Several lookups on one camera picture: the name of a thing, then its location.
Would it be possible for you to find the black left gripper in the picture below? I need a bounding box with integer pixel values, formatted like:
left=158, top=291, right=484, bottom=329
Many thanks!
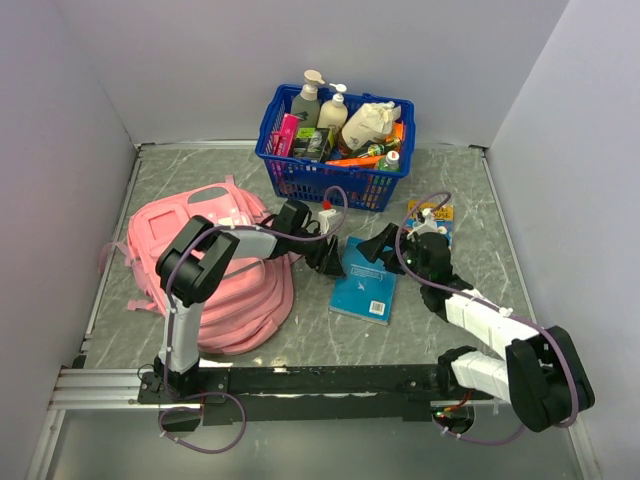
left=290, top=227, right=346, bottom=279

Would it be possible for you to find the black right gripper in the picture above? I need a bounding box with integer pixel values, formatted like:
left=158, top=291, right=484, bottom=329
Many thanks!
left=357, top=222, right=430, bottom=285

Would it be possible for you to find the teal paperback book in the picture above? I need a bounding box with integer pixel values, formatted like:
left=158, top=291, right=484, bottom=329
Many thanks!
left=329, top=236, right=397, bottom=326

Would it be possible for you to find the yellow treehouse book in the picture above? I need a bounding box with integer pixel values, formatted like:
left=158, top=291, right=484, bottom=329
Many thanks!
left=405, top=202, right=454, bottom=247

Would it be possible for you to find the pink student backpack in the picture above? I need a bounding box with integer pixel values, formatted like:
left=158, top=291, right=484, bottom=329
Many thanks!
left=112, top=175, right=299, bottom=355

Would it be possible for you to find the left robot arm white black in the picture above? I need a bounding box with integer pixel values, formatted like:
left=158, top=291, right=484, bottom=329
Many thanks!
left=154, top=200, right=346, bottom=402

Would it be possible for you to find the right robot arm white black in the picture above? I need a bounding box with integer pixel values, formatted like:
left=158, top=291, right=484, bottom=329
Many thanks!
left=357, top=223, right=596, bottom=432

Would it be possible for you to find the orange toothbrush pack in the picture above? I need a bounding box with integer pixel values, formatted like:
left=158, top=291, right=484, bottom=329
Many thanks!
left=324, top=155, right=386, bottom=171

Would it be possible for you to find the small green bottle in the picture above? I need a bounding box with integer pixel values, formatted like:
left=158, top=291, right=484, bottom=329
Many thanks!
left=360, top=139, right=402, bottom=158

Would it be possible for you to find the blue plastic basket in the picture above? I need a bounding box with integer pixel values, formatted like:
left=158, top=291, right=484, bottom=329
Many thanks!
left=255, top=84, right=416, bottom=212

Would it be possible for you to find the black green box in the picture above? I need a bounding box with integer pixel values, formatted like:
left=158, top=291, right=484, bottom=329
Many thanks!
left=290, top=127, right=335, bottom=163

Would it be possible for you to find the pink box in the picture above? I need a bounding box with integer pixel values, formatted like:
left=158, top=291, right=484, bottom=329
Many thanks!
left=269, top=113, right=300, bottom=157

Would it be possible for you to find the cream pump bottle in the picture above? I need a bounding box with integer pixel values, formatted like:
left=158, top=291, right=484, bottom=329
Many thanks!
left=316, top=83, right=348, bottom=134

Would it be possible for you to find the grey pump bottle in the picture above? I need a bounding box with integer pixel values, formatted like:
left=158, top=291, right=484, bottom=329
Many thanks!
left=290, top=69, right=325, bottom=128

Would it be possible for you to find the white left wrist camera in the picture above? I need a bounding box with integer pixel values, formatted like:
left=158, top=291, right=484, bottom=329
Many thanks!
left=317, top=200, right=342, bottom=235

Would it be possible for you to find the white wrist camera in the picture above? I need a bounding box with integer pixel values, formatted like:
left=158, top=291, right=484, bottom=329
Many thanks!
left=317, top=200, right=342, bottom=235
left=407, top=208, right=439, bottom=238

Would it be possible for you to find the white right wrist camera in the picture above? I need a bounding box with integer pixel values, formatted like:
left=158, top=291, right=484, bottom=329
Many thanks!
left=407, top=208, right=439, bottom=238

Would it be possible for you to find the beige drawstring pouch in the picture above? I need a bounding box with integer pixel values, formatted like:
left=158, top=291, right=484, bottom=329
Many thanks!
left=339, top=101, right=401, bottom=152

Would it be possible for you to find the black mounting base rail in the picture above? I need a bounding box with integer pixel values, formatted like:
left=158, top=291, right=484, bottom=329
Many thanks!
left=138, top=364, right=492, bottom=425

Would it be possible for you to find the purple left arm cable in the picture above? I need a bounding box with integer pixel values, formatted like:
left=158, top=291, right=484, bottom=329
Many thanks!
left=157, top=185, right=350, bottom=455

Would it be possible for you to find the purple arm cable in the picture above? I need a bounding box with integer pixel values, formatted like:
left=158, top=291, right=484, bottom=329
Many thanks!
left=394, top=191, right=581, bottom=445
left=157, top=185, right=350, bottom=455

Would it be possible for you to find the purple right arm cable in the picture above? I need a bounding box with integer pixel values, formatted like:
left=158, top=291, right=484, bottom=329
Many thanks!
left=394, top=191, right=581, bottom=445

